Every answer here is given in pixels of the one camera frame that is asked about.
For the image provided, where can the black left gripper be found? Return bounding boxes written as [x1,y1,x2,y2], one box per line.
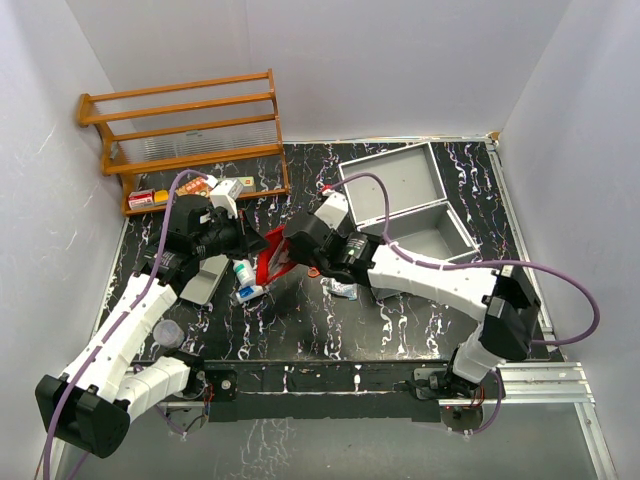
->
[194,207,270,260]

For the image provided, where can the orange handled small scissors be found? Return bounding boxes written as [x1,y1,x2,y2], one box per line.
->
[307,267,321,278]

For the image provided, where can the red fabric medicine pouch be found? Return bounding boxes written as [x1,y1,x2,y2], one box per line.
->
[256,225,298,287]

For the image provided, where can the round item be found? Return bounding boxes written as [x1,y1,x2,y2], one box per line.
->
[321,278,358,301]

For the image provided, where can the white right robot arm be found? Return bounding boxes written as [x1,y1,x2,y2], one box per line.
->
[283,213,541,398]

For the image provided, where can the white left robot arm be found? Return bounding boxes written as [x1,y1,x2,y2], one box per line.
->
[35,194,267,458]

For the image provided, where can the red white medicine box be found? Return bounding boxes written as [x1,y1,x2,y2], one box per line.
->
[127,189,155,210]

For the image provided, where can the white medicine bottle green label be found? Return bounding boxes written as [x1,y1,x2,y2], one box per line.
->
[233,259,256,289]

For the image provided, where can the white green medicine box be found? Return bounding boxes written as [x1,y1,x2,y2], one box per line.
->
[237,176,256,193]

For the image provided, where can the orange patterned box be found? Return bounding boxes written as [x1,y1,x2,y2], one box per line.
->
[176,177,212,197]

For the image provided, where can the yellow small box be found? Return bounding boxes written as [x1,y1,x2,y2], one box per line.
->
[153,190,169,206]

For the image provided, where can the grey plastic tray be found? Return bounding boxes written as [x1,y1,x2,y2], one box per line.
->
[180,255,229,306]

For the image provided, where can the white blue bandage roll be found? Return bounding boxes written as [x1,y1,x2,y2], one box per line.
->
[232,285,269,304]

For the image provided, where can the orange wooden shelf rack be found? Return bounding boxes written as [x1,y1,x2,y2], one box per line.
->
[75,70,291,217]

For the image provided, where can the grey open storage box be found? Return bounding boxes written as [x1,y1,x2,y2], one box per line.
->
[339,142,479,263]

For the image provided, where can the clear plastic cup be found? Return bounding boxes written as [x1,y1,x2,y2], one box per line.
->
[152,319,185,349]

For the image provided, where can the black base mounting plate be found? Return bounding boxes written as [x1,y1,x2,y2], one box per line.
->
[149,357,506,424]

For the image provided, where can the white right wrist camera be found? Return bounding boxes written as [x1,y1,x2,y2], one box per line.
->
[314,186,349,229]

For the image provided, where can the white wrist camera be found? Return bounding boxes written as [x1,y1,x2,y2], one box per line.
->
[314,186,349,229]
[205,175,243,219]

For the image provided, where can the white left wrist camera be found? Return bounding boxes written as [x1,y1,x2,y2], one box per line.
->
[205,175,243,219]

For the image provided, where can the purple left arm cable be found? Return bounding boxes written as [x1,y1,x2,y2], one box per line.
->
[34,168,221,480]

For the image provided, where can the aluminium frame rail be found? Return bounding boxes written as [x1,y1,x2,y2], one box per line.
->
[499,362,594,404]

